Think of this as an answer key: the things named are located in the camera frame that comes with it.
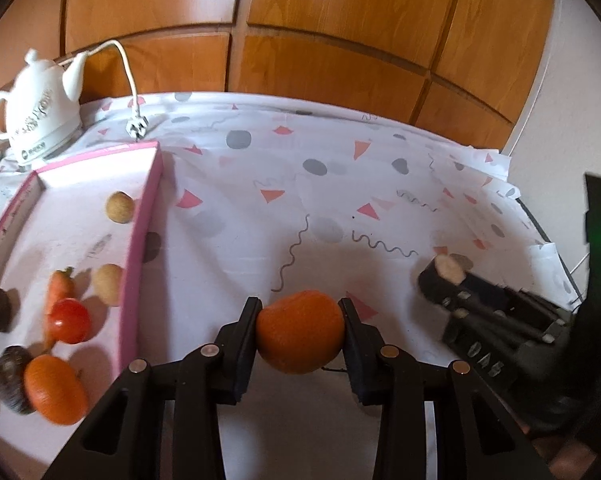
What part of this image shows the orange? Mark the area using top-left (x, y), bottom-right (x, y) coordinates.
top-left (255, 290), bottom-right (346, 375)
top-left (24, 354), bottom-right (90, 426)

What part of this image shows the red tomato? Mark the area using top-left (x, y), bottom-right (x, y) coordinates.
top-left (48, 298), bottom-right (92, 345)

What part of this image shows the white patterned tablecloth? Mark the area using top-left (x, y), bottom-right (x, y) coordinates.
top-left (0, 91), bottom-right (581, 480)

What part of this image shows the white floral electric kettle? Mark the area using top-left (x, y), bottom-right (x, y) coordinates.
top-left (0, 49), bottom-right (88, 166)

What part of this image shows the small tan potato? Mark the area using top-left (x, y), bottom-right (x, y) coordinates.
top-left (105, 191), bottom-right (135, 224)
top-left (91, 263), bottom-right (125, 307)

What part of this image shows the carrot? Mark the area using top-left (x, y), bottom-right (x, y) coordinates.
top-left (43, 266), bottom-right (76, 352)

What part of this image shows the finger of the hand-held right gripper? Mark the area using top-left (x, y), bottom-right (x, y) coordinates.
top-left (463, 271), bottom-right (566, 332)
top-left (441, 297), bottom-right (552, 348)

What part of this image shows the pink-rimmed white tray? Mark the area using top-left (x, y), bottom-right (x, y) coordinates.
top-left (0, 141), bottom-right (164, 480)

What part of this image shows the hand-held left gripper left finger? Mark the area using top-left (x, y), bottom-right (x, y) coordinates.
top-left (50, 296), bottom-right (264, 480)

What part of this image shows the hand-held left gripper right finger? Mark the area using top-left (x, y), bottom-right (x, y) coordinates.
top-left (337, 297), bottom-right (551, 480)

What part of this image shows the white power cord with plug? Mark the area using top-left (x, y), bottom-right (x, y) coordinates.
top-left (55, 40), bottom-right (150, 141)

